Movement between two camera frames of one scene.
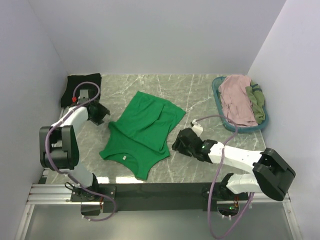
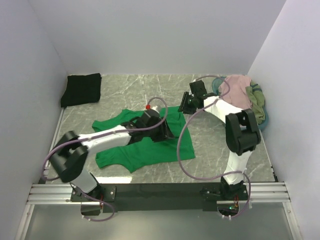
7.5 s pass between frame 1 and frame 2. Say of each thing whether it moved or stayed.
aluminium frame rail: stayed
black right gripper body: moved
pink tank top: stayed
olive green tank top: stayed
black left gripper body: moved
